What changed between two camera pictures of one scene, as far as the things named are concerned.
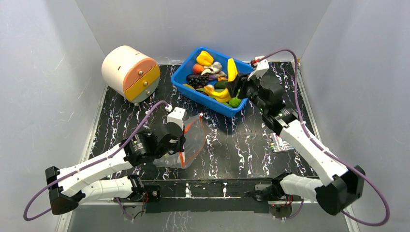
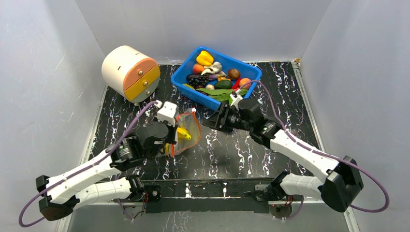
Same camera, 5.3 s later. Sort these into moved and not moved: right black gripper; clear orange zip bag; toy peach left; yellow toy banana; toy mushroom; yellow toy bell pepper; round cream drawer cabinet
Moved: right black gripper; yellow toy banana; clear orange zip bag
Not moved: toy mushroom; toy peach left; yellow toy bell pepper; round cream drawer cabinet
